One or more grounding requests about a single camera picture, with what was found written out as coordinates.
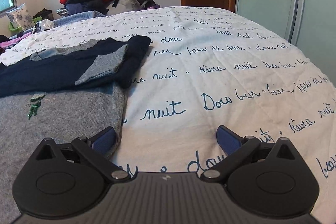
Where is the grey and navy knit sweater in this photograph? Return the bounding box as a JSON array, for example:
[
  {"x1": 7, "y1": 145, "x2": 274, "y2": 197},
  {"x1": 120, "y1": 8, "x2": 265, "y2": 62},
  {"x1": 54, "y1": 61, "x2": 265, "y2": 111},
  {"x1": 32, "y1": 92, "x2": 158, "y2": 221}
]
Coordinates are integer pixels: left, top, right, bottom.
[{"x1": 1, "y1": 36, "x2": 151, "y2": 223}]

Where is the white quilt with script print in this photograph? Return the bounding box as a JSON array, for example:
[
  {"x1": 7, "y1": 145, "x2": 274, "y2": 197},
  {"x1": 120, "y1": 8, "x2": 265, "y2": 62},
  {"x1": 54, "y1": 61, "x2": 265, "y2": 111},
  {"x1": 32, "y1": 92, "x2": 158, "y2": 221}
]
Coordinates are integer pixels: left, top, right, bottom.
[{"x1": 1, "y1": 7, "x2": 335, "y2": 223}]

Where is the light blue quilted blanket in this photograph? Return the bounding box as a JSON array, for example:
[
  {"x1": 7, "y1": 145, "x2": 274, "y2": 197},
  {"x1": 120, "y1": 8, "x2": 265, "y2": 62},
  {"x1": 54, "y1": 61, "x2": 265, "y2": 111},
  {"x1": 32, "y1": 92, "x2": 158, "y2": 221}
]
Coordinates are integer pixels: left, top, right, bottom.
[{"x1": 52, "y1": 11, "x2": 105, "y2": 27}]

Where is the crumpled white plastic bag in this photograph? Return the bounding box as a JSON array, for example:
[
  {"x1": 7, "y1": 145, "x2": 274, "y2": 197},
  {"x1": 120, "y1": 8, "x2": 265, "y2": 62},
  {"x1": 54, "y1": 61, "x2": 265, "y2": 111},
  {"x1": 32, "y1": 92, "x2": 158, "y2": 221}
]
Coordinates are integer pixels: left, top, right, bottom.
[{"x1": 33, "y1": 19, "x2": 55, "y2": 33}]

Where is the pink purple garment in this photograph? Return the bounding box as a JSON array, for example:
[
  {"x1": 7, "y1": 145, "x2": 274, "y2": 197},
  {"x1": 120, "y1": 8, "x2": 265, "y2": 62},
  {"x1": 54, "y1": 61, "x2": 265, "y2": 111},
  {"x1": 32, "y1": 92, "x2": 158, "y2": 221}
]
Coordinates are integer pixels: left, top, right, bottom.
[{"x1": 0, "y1": 32, "x2": 31, "y2": 50}]

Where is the floral patterned pillow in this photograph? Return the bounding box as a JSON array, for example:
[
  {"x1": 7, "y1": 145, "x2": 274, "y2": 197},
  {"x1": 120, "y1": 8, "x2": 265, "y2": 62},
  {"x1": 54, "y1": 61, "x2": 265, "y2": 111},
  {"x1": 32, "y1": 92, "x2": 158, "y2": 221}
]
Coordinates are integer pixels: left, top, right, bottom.
[{"x1": 6, "y1": 3, "x2": 35, "y2": 31}]

